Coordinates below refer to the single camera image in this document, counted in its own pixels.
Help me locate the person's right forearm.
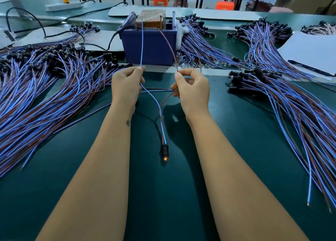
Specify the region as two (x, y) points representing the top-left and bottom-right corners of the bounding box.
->
(186, 112), (310, 241)

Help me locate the pink plastic stool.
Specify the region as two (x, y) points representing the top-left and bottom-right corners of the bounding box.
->
(269, 6), (294, 13)

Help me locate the person's right hand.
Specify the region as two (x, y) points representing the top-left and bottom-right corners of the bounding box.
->
(170, 68), (211, 118)

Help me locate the brown cardboard block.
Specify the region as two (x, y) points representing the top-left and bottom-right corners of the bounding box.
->
(135, 9), (166, 30)

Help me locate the white paper sheet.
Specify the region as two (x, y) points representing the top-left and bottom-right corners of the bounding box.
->
(277, 31), (336, 76)

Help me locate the person's left forearm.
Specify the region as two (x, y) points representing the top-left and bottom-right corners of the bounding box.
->
(36, 108), (138, 241)

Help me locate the white plastic device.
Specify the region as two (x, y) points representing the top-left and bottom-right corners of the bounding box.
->
(0, 28), (16, 47)

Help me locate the black power cable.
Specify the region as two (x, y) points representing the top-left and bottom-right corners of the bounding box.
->
(6, 1), (128, 39)

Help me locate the pile of wired lamps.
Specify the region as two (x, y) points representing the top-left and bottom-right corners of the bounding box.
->
(227, 67), (336, 212)
(0, 39), (174, 178)

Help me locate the black pen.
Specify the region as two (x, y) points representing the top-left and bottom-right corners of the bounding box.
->
(287, 60), (334, 76)

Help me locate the white power strip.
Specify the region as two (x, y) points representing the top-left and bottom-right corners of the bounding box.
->
(45, 1), (82, 12)

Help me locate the person's left hand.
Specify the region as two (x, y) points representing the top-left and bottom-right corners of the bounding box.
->
(111, 66), (146, 114)

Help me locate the white flat mat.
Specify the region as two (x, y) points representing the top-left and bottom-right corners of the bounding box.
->
(193, 9), (263, 21)
(107, 5), (192, 18)
(18, 28), (124, 51)

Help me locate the blue plastic tester box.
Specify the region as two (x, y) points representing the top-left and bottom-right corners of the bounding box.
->
(120, 11), (179, 66)

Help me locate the blue brown plug cable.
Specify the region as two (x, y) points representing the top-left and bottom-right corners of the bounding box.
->
(139, 20), (203, 163)

